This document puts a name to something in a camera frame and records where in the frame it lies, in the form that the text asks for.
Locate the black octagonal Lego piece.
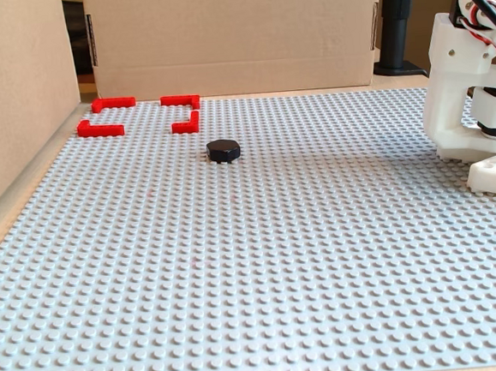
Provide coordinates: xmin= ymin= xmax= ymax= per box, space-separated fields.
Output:
xmin=205 ymin=137 xmax=242 ymax=166

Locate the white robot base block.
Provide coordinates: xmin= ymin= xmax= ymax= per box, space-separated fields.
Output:
xmin=463 ymin=155 xmax=496 ymax=203

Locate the grey Lego baseplate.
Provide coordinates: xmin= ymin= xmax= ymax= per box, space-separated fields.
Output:
xmin=0 ymin=73 xmax=496 ymax=371

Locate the wide cardboard box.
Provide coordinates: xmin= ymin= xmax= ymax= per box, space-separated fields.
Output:
xmin=81 ymin=0 xmax=392 ymax=108

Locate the black pole stand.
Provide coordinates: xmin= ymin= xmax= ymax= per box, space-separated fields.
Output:
xmin=368 ymin=0 xmax=429 ymax=78

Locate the plain cardboard side panel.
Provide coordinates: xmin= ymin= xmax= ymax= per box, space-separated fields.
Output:
xmin=0 ymin=0 xmax=92 ymax=227

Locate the red L-shaped Lego bracket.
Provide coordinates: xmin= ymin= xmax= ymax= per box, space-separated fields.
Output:
xmin=90 ymin=95 xmax=137 ymax=114
xmin=75 ymin=117 xmax=125 ymax=140
xmin=159 ymin=93 xmax=201 ymax=113
xmin=170 ymin=110 xmax=202 ymax=135

